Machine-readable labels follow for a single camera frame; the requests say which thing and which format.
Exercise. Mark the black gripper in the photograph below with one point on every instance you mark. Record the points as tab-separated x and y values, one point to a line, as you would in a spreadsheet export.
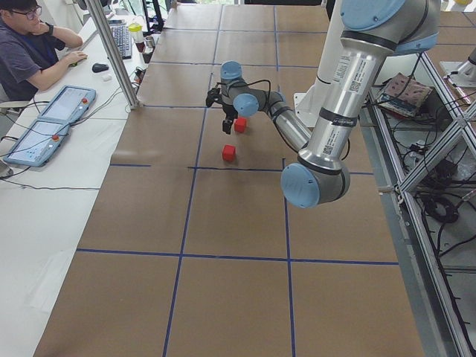
228	112

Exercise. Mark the red cube block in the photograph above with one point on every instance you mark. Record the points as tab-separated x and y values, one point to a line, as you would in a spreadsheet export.
240	125
229	153

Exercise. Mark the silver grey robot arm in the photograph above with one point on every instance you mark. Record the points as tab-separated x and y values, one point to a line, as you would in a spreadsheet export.
372	31

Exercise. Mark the metal cup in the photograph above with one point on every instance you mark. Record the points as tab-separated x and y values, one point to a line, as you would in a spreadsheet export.
149	42

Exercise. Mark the cup with yellow lid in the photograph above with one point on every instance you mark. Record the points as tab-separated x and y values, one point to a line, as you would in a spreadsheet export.
135	30

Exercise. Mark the brown paper table cover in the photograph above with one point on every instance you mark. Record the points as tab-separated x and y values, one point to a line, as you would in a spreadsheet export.
185	254

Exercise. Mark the black keyboard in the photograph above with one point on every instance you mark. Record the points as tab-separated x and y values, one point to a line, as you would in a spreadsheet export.
123	41

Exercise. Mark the black computer mouse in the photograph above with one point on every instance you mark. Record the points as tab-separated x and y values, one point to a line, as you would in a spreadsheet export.
99	67

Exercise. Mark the upper teach pendant tablet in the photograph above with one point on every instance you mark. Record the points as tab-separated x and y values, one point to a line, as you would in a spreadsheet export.
68	105

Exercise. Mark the teach pendant tablet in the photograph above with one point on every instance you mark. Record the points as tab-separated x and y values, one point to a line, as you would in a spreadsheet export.
68	105
38	143

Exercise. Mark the lower teach pendant tablet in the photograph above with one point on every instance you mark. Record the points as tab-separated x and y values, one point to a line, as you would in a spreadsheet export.
38	143

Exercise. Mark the person in dark shirt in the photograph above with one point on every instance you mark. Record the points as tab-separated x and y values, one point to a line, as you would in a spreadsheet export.
34	54

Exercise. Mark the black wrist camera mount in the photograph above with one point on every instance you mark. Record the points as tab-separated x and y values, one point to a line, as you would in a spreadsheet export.
213	96

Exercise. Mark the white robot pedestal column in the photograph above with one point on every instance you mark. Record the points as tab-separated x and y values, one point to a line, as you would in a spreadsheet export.
308	105

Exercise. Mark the aluminium frame post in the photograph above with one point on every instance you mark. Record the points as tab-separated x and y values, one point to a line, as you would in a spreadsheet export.
96	11

